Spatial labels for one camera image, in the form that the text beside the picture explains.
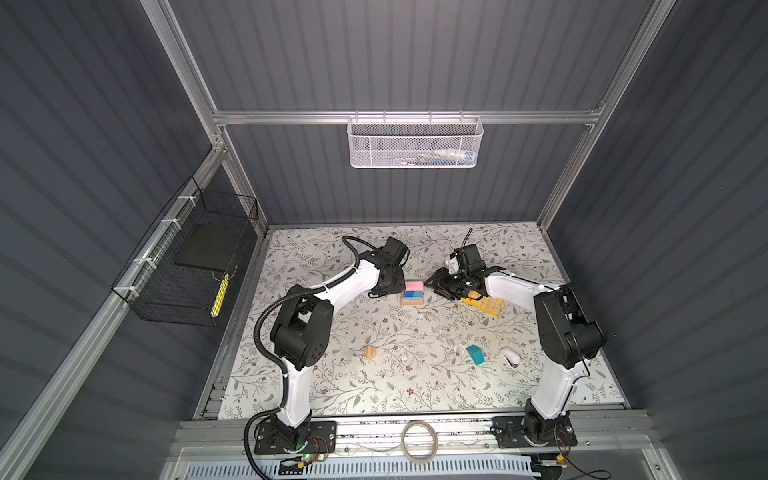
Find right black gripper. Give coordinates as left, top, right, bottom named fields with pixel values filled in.
left=424, top=267, right=469, bottom=300

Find pink block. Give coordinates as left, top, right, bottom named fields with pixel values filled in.
left=405, top=281, right=424, bottom=292

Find teal green block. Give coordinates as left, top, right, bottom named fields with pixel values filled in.
left=466, top=345, right=485, bottom=366

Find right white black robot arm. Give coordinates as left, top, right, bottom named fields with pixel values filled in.
left=424, top=244, right=607, bottom=449

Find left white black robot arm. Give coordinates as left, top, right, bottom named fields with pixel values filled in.
left=253, top=235, right=410, bottom=451

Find yellow calculator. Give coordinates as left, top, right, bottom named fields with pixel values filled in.
left=462, top=291, right=505, bottom=316

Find small white device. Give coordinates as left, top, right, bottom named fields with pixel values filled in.
left=500, top=347, right=521, bottom=368

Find markers in white basket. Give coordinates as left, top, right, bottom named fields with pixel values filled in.
left=397, top=149, right=476, bottom=168

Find clear tape roll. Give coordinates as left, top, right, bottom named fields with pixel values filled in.
left=400, top=420, right=439, bottom=464

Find yellow marker pen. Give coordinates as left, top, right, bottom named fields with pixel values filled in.
left=210, top=273, right=230, bottom=318

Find black pad in basket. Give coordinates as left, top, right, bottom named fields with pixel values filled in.
left=173, top=224, right=247, bottom=273

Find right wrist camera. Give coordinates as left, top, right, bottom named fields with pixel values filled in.
left=445, top=252, right=460, bottom=274

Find white wire mesh basket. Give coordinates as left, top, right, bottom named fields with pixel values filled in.
left=346, top=116, right=484, bottom=169

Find black wire basket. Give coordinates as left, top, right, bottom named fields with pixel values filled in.
left=112, top=179, right=260, bottom=327

